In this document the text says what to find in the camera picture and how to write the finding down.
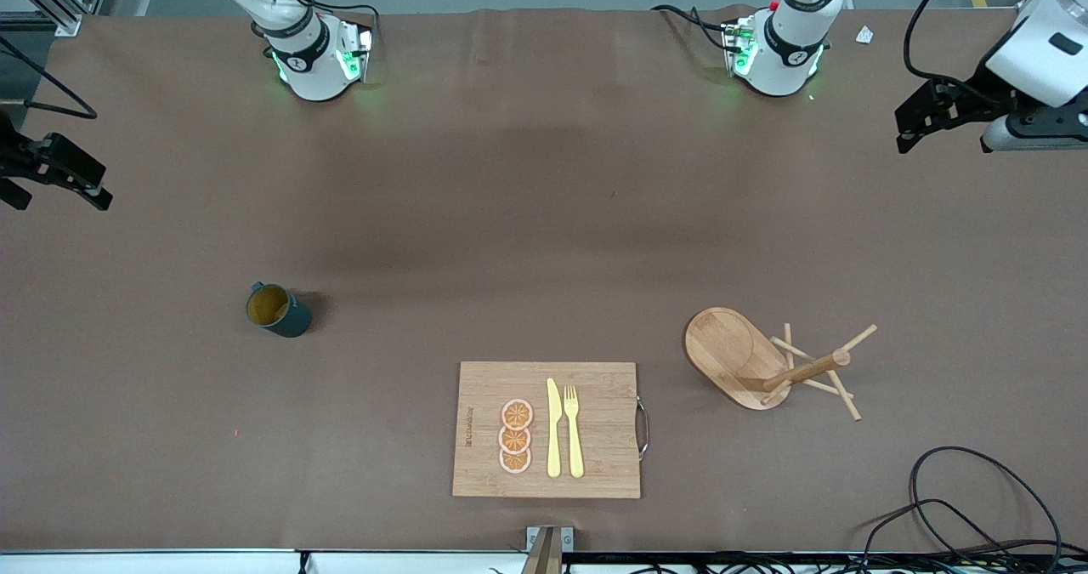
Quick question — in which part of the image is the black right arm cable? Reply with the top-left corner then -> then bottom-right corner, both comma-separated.
0,37 -> 99,121

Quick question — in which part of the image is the yellow plastic fork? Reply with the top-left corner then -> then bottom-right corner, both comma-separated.
564,385 -> 586,479

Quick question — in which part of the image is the aluminium profile post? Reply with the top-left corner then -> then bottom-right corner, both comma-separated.
520,526 -> 575,574

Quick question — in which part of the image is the teal ribbed mug yellow inside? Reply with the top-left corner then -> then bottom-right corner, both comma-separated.
246,281 -> 313,338

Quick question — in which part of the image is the black looped cable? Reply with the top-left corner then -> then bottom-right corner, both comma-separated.
857,446 -> 1065,574

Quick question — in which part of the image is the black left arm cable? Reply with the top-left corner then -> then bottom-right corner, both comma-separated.
903,0 -> 1055,90

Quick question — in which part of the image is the yellow plastic knife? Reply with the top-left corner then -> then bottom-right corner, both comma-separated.
546,378 -> 564,479

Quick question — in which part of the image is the bamboo cutting board metal handle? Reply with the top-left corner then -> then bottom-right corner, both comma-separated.
451,361 -> 650,500

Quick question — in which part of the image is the wooden mug rack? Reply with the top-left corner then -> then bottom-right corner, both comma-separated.
684,306 -> 878,422

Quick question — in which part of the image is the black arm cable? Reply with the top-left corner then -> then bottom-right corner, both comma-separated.
903,0 -> 1055,90
0,37 -> 99,121

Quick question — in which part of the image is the black left base cable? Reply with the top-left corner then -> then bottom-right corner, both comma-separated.
651,4 -> 734,52

